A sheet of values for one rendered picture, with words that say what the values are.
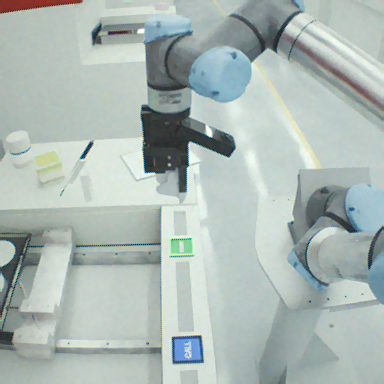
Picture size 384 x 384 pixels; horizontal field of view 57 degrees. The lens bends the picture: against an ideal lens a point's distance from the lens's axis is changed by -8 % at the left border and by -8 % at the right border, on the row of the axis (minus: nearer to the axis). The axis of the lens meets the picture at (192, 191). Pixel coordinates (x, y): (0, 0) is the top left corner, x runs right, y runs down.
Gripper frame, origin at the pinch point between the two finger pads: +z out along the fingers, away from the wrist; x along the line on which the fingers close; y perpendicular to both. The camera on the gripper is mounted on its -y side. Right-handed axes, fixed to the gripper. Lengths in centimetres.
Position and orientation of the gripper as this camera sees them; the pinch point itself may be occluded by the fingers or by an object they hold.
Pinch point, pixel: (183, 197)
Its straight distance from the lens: 76.4
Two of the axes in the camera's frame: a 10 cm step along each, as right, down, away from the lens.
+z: 0.0, 7.9, 6.1
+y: -10.0, 0.4, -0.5
